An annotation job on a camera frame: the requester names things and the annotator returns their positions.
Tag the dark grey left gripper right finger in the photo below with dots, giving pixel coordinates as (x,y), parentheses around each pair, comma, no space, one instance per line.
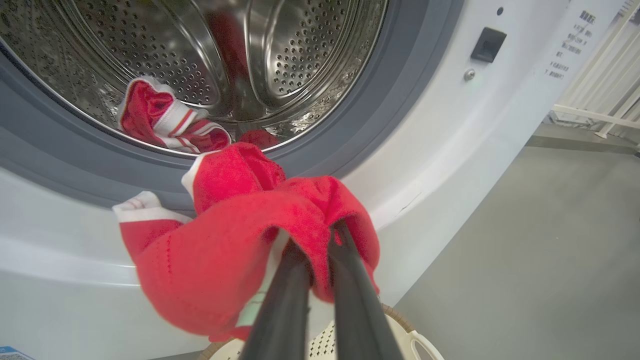
(362,310)

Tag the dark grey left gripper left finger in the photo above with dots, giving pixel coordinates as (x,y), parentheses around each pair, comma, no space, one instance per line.
(282,310)

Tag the red cloth garment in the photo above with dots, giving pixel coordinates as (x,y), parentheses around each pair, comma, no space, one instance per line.
(210,260)

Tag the white cloth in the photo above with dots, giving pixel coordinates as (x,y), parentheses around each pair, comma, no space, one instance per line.
(150,110)

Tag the cream plastic laundry basket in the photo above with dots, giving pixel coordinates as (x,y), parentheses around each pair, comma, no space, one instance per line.
(415,345)

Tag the white washing machine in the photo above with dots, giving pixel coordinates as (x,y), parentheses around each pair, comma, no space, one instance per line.
(450,150)

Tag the grey rubber door gasket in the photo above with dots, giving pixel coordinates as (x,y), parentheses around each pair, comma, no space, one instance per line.
(350,125)

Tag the steel washing machine drum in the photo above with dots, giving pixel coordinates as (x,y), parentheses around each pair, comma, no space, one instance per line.
(300,50)

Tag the small silver screw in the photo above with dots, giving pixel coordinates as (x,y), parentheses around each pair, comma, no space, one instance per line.
(469,75)

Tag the blue energy label sticker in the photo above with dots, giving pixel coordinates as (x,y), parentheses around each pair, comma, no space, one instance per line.
(12,354)

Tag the white metal rack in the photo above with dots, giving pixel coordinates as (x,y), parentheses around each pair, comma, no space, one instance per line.
(605,75)

